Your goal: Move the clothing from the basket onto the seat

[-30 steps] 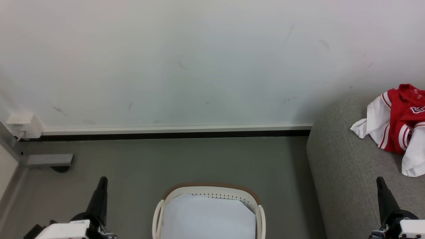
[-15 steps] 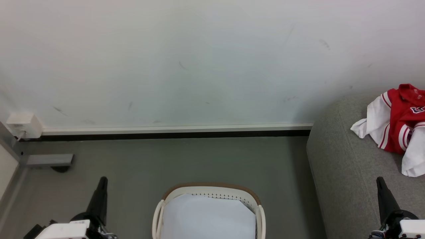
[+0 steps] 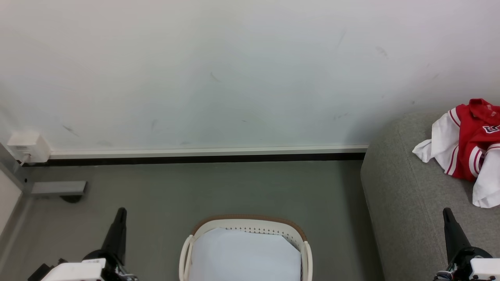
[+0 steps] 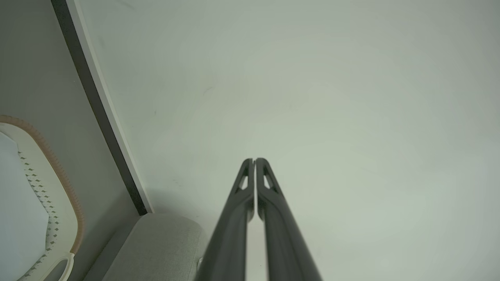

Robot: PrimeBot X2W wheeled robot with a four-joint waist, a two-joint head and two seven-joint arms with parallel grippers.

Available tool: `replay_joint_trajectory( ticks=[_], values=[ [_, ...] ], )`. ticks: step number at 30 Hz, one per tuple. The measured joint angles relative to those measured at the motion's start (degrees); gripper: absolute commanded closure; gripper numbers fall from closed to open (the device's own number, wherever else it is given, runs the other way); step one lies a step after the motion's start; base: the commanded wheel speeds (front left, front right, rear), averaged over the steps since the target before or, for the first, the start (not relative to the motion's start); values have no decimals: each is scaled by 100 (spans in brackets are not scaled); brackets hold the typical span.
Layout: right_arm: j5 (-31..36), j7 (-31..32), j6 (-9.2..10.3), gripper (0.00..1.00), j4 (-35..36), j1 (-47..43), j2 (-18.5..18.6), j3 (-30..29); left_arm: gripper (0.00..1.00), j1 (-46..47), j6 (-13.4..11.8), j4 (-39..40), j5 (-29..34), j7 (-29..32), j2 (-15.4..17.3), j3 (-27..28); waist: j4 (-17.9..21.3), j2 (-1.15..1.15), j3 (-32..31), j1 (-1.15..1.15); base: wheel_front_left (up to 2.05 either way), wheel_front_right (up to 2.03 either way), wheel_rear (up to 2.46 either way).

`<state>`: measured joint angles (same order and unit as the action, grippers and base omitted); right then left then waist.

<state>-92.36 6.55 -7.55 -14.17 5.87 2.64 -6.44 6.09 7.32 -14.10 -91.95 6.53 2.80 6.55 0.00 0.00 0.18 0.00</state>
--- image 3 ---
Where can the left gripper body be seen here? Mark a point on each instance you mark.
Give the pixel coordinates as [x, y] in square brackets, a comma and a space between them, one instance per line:
[78, 271]

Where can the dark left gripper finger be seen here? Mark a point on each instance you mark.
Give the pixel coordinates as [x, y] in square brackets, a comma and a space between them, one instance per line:
[117, 234]

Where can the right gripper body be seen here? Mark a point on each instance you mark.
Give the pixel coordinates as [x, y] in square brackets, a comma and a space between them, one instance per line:
[482, 269]

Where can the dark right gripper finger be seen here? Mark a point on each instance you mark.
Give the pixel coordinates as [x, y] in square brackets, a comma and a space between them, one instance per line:
[453, 234]

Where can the red and white jersey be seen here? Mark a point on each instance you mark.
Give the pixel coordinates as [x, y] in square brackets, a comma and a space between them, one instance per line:
[466, 136]

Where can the white laundry basket brown rim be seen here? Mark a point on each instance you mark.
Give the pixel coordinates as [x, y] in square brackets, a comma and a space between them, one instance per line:
[250, 223]

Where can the grey fabric sofa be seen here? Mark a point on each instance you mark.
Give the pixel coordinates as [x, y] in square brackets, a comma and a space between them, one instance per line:
[410, 214]

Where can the grey metal floor foot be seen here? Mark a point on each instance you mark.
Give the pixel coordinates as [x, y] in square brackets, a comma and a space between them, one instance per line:
[58, 188]

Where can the white and black baseboard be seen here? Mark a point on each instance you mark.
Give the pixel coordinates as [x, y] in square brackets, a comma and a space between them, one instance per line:
[195, 154]

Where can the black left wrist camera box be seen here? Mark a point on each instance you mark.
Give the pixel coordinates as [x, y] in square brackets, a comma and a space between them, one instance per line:
[39, 273]

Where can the white panel with grey frame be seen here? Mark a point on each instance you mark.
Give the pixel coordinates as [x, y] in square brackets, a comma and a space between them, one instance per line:
[9, 187]

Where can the white wall socket box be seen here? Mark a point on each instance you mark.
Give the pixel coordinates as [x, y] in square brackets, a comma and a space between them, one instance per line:
[29, 146]

